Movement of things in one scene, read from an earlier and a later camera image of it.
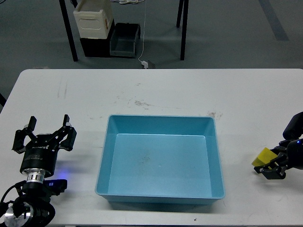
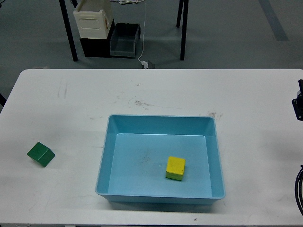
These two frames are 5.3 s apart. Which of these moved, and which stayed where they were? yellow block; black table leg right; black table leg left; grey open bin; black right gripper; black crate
Moved: black right gripper; yellow block
Stayed: black table leg left; grey open bin; black crate; black table leg right
